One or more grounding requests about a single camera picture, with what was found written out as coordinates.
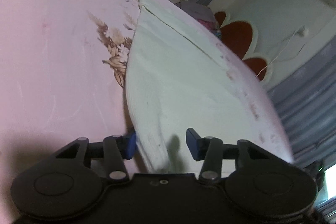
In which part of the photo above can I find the white cloth garment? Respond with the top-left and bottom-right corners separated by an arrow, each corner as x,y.
123,0 -> 266,175

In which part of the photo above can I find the stack of folded clothes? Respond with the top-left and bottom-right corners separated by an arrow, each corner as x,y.
175,0 -> 222,39

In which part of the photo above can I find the red white heart headboard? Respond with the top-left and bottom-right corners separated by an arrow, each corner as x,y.
213,10 -> 275,86

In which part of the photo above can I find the pink floral bed sheet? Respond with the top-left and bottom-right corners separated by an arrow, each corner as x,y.
0,0 -> 295,224

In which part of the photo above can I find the white charger cable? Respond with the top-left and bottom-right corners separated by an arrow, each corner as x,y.
256,25 -> 309,79

